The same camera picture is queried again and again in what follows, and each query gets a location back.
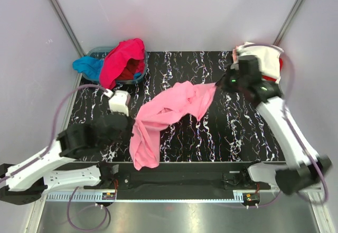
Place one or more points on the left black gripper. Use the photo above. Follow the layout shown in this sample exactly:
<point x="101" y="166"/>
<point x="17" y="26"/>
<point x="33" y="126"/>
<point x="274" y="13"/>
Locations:
<point x="126" y="125"/>

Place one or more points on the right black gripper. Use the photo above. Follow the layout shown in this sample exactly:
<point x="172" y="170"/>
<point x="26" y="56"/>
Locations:
<point x="224" y="81"/>

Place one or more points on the light pink t-shirt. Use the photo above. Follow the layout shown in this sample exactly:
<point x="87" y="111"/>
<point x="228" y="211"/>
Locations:
<point x="167" y="108"/>

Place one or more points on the blue plastic basket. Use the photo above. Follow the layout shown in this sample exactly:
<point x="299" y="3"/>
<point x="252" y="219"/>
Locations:
<point x="101" y="52"/>

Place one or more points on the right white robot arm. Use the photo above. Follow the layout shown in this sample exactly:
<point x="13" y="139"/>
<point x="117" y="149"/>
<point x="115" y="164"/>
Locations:
<point x="304" y="166"/>

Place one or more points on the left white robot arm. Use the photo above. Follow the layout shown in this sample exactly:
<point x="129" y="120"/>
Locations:
<point x="28" y="181"/>

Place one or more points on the red folded t-shirt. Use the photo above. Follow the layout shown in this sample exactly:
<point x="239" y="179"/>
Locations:
<point x="271" y="71"/>

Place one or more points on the peach folded t-shirt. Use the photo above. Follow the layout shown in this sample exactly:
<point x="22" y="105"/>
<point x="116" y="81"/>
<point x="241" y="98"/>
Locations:
<point x="236" y="52"/>

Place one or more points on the white folded t-shirt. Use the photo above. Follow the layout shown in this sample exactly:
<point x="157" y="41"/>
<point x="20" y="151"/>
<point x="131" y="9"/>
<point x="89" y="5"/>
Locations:
<point x="265" y="54"/>

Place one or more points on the blue t-shirt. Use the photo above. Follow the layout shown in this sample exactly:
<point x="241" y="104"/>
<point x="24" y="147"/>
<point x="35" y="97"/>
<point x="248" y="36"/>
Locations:
<point x="89" y="67"/>

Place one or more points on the dark red t-shirt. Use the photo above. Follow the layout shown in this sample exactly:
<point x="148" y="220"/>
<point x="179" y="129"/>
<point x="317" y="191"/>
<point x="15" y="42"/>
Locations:
<point x="133" y="70"/>

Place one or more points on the magenta t-shirt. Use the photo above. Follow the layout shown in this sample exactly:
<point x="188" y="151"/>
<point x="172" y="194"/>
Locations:
<point x="116" y="60"/>

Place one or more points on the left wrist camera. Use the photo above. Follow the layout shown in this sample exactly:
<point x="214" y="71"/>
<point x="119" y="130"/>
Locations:
<point x="118" y="103"/>

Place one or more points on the white slotted cable duct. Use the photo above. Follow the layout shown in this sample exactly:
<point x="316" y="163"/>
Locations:
<point x="81" y="196"/>

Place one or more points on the right aluminium corner post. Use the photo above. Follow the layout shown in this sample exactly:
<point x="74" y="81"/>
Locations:
<point x="288" y="21"/>

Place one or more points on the aluminium corner post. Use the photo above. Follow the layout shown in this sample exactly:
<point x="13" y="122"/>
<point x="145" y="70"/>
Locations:
<point x="288" y="21"/>
<point x="67" y="27"/>

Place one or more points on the aluminium front rail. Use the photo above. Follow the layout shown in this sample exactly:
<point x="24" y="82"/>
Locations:
<point x="181" y="192"/>

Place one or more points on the left aluminium corner post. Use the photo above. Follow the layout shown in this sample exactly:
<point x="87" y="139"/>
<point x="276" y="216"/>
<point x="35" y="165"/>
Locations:
<point x="67" y="27"/>

